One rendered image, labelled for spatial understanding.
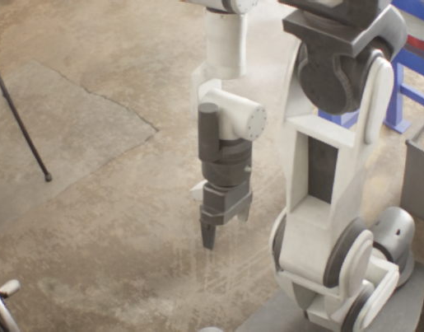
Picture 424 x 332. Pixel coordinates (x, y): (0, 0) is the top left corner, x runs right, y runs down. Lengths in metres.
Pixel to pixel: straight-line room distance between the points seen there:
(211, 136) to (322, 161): 0.20
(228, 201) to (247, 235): 0.88
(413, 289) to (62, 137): 1.57
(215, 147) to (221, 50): 0.17
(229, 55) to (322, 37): 0.24
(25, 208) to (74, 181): 0.23
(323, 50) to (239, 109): 0.27
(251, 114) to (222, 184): 0.15
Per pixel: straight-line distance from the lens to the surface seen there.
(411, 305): 1.76
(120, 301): 2.04
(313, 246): 1.21
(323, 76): 1.05
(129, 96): 2.86
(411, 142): 2.11
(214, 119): 1.21
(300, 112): 1.17
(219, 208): 1.32
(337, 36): 1.00
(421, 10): 1.72
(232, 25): 1.16
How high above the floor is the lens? 1.52
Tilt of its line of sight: 38 degrees down
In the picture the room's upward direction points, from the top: 7 degrees counter-clockwise
